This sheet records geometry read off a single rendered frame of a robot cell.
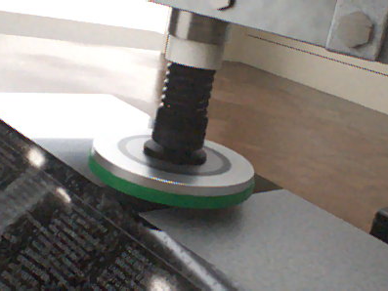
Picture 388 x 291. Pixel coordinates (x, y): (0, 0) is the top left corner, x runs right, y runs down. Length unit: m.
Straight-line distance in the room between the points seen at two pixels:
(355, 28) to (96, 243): 0.38
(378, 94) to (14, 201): 7.07
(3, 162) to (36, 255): 0.21
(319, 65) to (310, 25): 7.78
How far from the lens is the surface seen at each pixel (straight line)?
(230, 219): 0.68
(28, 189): 0.77
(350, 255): 0.68
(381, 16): 0.51
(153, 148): 0.67
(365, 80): 7.80
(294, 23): 0.55
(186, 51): 0.63
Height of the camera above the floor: 1.08
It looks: 16 degrees down
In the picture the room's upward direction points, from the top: 12 degrees clockwise
